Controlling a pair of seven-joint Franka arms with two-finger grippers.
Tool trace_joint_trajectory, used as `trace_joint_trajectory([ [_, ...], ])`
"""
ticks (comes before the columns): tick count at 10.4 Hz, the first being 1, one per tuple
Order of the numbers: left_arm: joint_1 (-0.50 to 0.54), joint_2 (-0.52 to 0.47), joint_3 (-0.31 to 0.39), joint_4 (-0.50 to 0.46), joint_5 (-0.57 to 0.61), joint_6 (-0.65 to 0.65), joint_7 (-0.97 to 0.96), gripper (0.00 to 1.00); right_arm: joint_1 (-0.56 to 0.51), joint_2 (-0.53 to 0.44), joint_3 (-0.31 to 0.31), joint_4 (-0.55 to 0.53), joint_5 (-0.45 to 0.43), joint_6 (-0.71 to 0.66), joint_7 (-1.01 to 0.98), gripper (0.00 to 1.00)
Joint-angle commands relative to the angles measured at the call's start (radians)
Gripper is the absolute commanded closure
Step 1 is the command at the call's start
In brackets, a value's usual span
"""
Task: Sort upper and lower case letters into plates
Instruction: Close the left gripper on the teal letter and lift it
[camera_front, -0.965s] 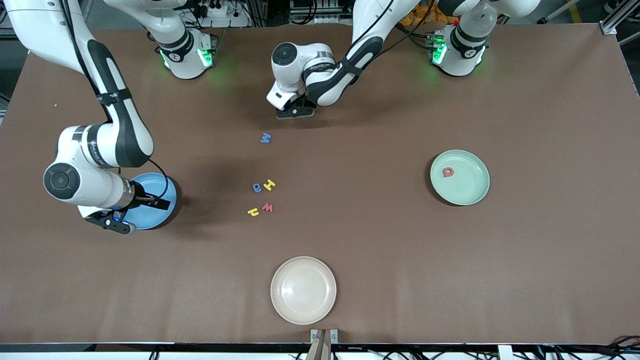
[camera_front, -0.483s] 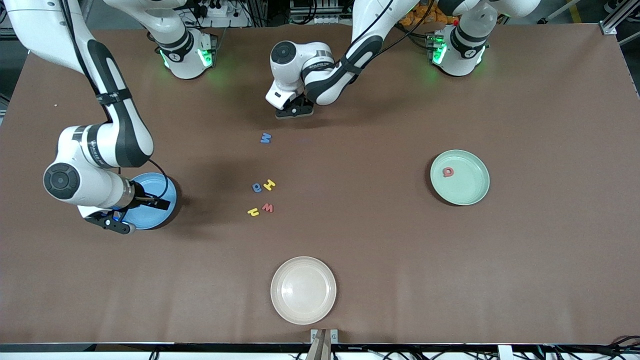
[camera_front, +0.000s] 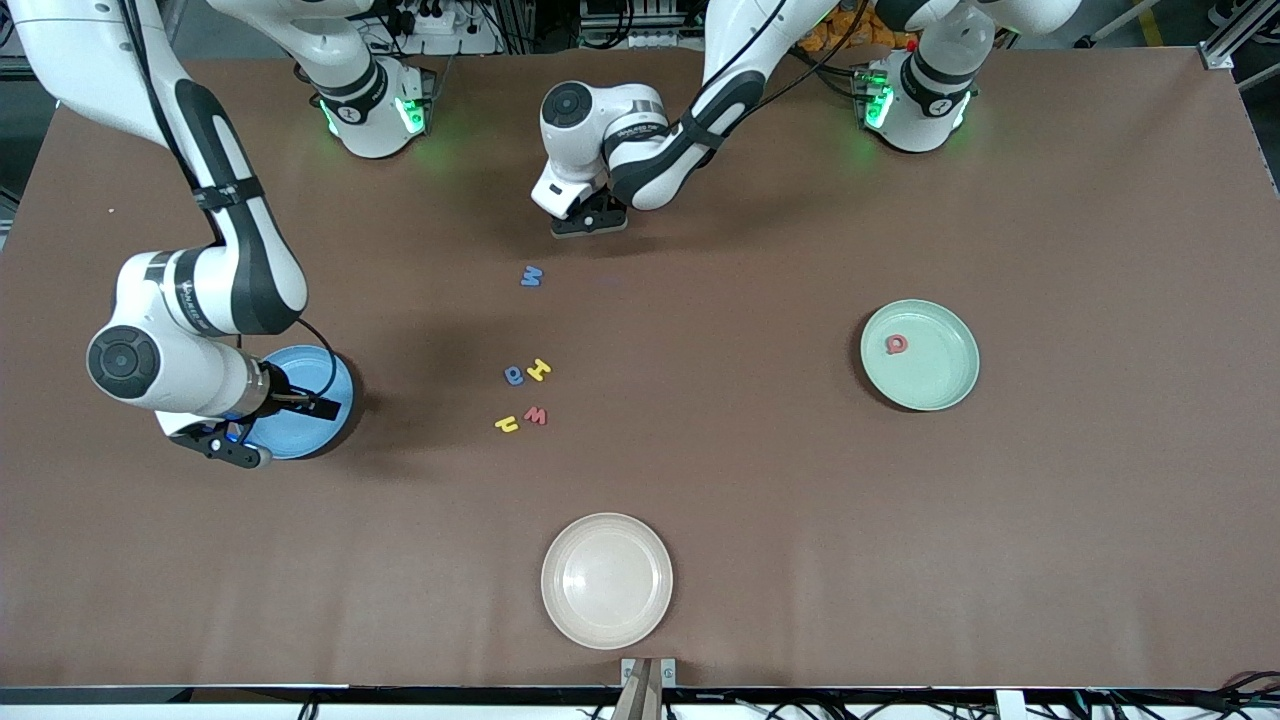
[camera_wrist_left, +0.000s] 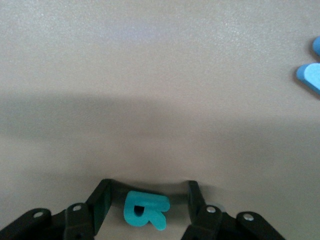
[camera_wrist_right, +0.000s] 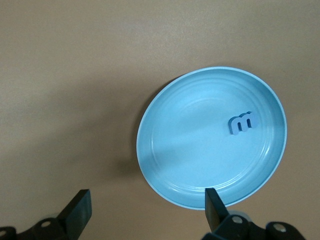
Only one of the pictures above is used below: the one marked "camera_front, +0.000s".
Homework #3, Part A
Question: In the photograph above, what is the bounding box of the blue plate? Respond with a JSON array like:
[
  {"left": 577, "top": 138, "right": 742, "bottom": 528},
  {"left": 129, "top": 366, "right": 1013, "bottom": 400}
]
[{"left": 245, "top": 345, "right": 355, "bottom": 461}]

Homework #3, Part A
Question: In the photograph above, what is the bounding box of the white socket strip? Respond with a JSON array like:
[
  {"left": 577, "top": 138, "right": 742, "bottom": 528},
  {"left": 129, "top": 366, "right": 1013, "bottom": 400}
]
[{"left": 580, "top": 0, "right": 711, "bottom": 51}]

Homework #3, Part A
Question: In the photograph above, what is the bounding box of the white power strip with plugs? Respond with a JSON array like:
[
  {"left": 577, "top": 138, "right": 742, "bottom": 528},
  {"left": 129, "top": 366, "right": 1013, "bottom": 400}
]
[{"left": 385, "top": 0, "right": 501, "bottom": 56}]

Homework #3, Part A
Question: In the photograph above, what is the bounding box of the beige plate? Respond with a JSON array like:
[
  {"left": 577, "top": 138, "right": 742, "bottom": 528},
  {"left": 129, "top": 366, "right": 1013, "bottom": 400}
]
[{"left": 541, "top": 513, "right": 674, "bottom": 651}]

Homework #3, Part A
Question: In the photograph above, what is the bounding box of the orange packaged items pile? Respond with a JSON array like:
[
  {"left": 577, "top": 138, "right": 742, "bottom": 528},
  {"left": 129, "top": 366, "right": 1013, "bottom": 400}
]
[{"left": 800, "top": 15, "right": 918, "bottom": 53}]

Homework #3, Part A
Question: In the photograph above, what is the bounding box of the pale green plate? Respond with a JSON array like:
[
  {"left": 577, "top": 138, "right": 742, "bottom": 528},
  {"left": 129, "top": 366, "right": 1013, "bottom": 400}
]
[{"left": 860, "top": 299, "right": 981, "bottom": 412}]

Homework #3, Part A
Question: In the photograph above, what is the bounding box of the brown table cover sheet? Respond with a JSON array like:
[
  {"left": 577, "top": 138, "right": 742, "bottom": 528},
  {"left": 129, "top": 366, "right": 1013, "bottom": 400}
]
[{"left": 0, "top": 45, "right": 1280, "bottom": 691}]

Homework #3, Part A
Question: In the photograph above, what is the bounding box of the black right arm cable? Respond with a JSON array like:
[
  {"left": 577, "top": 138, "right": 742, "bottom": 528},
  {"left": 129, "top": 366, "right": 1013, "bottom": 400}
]
[{"left": 115, "top": 0, "right": 341, "bottom": 401}]

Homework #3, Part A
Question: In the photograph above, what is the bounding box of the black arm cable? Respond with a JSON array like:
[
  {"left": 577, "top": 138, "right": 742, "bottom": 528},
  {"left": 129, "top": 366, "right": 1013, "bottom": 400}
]
[
  {"left": 700, "top": 0, "right": 881, "bottom": 111},
  {"left": 115, "top": 0, "right": 341, "bottom": 401}
]

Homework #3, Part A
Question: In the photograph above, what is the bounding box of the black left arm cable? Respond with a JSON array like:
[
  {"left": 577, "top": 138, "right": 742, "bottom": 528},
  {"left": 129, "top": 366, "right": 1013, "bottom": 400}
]
[{"left": 700, "top": 0, "right": 881, "bottom": 111}]

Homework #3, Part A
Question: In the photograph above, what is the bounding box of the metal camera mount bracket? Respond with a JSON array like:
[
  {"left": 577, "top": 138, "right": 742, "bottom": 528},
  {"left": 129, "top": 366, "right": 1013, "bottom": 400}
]
[{"left": 612, "top": 657, "right": 677, "bottom": 720}]

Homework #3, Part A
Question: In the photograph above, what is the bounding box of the aluminium frame profile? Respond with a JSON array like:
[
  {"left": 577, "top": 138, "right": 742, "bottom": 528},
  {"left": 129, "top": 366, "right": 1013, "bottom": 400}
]
[{"left": 1198, "top": 0, "right": 1280, "bottom": 73}]

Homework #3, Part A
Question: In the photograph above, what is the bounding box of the cable bundle under table edge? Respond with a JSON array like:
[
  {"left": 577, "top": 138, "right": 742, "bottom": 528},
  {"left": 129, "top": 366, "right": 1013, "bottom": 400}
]
[{"left": 1085, "top": 670, "right": 1280, "bottom": 720}]

